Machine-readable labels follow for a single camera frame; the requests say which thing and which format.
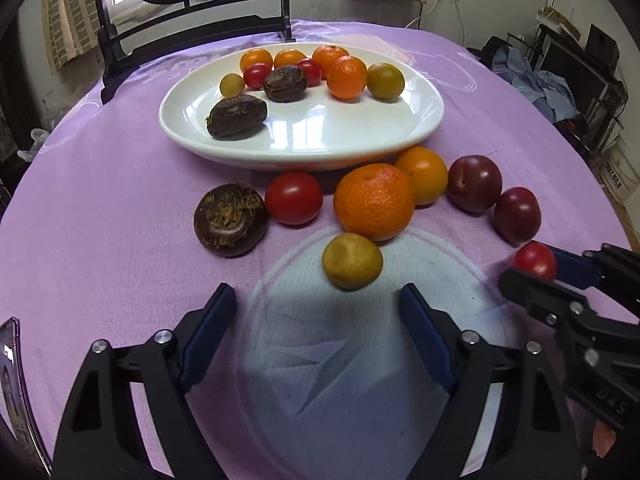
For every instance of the dark red plum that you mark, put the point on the dark red plum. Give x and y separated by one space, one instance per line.
517 214
474 182

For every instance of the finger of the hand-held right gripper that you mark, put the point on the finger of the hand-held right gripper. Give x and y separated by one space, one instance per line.
530 292
575 270

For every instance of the dark brown water chestnut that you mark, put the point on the dark brown water chestnut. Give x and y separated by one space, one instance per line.
237 118
230 219
285 83

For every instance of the blue cloth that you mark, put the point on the blue cloth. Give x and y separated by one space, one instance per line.
540 87

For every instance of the black speaker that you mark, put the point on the black speaker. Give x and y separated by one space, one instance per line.
602 47

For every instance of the black monitor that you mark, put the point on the black monitor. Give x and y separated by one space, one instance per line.
575 72

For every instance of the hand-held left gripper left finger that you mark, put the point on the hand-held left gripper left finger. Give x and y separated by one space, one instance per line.
212 332

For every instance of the purple printed tablecloth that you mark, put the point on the purple printed tablecloth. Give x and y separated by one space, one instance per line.
125 210

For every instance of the white oval plate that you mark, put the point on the white oval plate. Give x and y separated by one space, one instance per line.
325 125

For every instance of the glossy dark flat object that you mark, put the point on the glossy dark flat object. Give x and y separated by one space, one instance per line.
9 360

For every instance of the person's right hand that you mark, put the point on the person's right hand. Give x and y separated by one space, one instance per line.
604 440

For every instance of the smooth orange kumquat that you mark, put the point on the smooth orange kumquat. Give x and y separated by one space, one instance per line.
422 175
255 56
289 57

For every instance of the small yellow citrus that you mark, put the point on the small yellow citrus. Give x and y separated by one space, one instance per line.
232 85
352 260

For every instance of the white printed carton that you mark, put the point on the white printed carton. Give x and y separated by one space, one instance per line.
615 175

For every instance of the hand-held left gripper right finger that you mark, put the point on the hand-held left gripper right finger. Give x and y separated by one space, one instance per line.
425 340

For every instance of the red cherry tomato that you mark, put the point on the red cherry tomato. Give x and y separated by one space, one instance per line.
257 75
310 71
293 198
535 261

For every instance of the white plastic bag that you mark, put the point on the white plastic bag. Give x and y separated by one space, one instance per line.
36 136

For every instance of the dark wooden cabinet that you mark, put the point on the dark wooden cabinet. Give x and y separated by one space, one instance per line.
12 110

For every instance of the orange mandarin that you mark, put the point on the orange mandarin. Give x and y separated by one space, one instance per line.
374 201
347 77
327 55

